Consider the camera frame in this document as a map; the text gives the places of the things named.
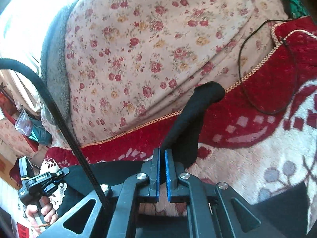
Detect black knit pants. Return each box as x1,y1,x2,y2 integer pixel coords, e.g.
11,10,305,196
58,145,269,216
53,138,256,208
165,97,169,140
57,82,308,237

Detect left hand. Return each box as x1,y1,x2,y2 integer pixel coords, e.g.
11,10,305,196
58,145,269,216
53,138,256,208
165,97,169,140
25,196,59,234

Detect teal plastic bag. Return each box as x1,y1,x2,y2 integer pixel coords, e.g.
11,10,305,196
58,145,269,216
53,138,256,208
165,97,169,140
29,119,52,146

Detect clear plastic bag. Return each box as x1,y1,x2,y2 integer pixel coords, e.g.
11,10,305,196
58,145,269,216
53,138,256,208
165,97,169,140
14,109,33,137

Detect red white floral fleece blanket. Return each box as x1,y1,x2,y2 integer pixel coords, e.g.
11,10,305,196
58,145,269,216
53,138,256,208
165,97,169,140
39,17,317,238

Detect grey fleece garment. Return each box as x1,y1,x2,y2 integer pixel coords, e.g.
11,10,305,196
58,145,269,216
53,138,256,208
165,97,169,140
40,0,78,139

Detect pink floral quilt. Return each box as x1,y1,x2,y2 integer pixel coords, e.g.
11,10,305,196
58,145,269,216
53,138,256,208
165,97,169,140
39,0,297,147

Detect green cloth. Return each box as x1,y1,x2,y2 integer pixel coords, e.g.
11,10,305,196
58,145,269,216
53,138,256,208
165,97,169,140
282,0,309,19

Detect thin black cable loop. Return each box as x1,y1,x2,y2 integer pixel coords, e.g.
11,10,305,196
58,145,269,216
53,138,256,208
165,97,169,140
237,18,298,115

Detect thick black braided cable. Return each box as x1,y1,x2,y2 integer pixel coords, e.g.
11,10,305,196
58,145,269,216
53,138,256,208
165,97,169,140
0,58,110,209

